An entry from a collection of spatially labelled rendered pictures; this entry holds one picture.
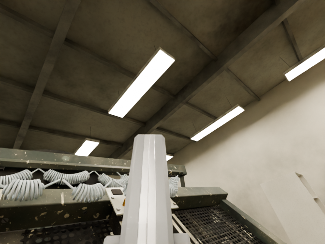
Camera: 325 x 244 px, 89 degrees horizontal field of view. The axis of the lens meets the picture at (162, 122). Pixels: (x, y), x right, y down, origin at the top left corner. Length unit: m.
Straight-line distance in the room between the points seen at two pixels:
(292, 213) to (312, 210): 0.26
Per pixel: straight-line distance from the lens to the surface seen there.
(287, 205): 3.53
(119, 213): 0.80
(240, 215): 1.45
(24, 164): 0.72
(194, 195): 1.23
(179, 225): 0.95
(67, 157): 1.30
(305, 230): 3.53
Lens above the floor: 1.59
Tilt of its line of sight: 35 degrees up
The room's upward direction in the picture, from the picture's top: 15 degrees counter-clockwise
